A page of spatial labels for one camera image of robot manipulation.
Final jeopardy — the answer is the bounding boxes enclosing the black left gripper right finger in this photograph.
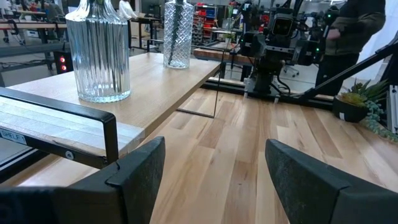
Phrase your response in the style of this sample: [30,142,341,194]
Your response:
[265,138,398,224]

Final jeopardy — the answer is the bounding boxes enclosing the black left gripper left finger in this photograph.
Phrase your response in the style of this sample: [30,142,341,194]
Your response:
[0,136,166,224]

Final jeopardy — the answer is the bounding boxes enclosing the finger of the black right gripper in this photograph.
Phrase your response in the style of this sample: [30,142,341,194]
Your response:
[295,39,320,65]
[244,32,265,59]

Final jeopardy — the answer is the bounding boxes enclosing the diamond-cut clear glass vase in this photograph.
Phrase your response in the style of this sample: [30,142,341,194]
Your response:
[163,0,194,70]

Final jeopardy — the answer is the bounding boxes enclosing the ribbed clear glass vase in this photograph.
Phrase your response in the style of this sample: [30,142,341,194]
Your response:
[64,0,131,103]

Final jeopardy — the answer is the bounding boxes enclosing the wooden workbench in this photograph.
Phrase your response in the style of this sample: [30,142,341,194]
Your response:
[193,48,259,68]

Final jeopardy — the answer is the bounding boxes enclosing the person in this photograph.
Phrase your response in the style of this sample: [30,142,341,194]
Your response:
[314,0,387,97]

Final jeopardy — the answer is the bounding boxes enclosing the storage rack with coloured bins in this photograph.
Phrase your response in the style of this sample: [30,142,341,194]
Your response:
[192,2,218,44]

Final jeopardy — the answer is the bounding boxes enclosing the succulent plant in black pot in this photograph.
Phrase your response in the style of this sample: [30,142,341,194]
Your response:
[331,79,398,143]

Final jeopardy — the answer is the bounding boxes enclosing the white plastic bag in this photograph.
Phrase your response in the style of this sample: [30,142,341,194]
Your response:
[118,0,137,20]

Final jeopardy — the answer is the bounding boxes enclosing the black box with red lights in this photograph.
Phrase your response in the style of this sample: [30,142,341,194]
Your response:
[52,51,74,75]

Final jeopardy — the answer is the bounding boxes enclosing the background work desk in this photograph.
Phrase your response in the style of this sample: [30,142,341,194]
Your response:
[0,17,68,58]

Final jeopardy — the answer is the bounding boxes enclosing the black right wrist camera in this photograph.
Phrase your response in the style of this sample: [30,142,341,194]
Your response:
[271,16,294,37]

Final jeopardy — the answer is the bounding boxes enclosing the black table frame rails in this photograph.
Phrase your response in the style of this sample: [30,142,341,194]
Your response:
[0,77,336,184]

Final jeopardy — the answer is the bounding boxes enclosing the black diagonal frame strut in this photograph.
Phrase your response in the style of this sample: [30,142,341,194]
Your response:
[300,42,398,102]

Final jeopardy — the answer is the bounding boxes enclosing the silver aluminium frame post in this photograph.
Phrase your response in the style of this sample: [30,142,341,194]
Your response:
[387,85,398,134]

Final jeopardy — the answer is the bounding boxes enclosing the wooden shelf with black frame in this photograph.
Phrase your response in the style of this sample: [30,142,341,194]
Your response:
[0,51,224,175]

